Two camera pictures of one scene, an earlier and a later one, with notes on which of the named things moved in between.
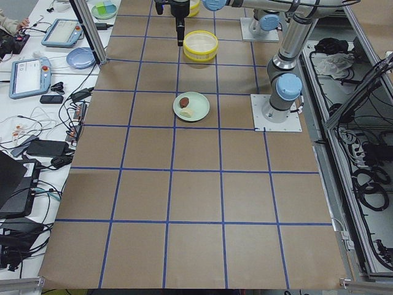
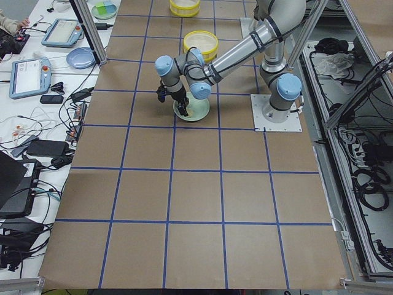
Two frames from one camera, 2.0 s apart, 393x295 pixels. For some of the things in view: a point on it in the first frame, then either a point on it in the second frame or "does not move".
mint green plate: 191,106 does not move
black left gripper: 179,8 → 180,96
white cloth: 336,64 does not move
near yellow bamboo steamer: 200,45 does not move
